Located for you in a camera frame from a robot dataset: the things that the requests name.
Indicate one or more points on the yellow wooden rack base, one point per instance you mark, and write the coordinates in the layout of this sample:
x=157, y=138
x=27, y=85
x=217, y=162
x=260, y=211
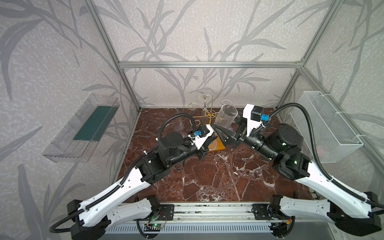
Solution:
x=221, y=146

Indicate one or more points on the white wire mesh basket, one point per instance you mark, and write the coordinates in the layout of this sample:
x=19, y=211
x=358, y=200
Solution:
x=334, y=137

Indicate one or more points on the aluminium frame crossbar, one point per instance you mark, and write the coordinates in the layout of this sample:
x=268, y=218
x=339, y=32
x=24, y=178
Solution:
x=162, y=65

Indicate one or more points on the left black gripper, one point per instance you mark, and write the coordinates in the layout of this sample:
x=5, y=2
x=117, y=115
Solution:
x=202, y=147

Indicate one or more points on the amber wine glass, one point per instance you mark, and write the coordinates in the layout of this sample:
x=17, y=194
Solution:
x=213, y=146

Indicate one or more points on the green circuit board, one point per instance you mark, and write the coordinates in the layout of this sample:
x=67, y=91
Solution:
x=154, y=227

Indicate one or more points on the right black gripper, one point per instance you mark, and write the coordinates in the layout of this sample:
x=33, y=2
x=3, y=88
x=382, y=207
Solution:
x=238, y=137

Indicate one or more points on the gold wire glass rack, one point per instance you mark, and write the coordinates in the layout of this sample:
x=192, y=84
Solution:
x=209, y=115

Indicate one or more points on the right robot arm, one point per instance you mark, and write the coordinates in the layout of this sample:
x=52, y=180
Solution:
x=283, y=147

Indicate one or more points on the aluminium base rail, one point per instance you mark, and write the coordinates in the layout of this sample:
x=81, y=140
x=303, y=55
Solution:
x=227, y=217

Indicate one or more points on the clear plastic wall bin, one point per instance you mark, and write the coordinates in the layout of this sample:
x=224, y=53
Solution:
x=80, y=137

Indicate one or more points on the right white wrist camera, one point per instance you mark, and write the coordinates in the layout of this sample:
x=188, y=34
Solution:
x=254, y=116

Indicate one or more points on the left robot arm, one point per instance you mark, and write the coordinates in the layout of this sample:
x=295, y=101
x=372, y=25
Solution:
x=108, y=209

